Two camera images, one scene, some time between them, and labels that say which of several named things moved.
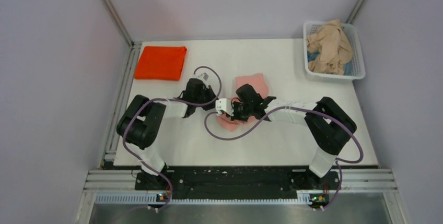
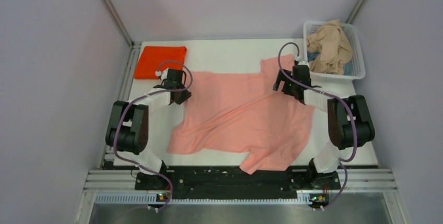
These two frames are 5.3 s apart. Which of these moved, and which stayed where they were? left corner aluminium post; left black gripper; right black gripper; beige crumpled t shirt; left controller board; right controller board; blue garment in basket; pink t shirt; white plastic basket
Moved: right black gripper; left black gripper; pink t shirt
Stayed: left controller board; blue garment in basket; left corner aluminium post; right controller board; white plastic basket; beige crumpled t shirt
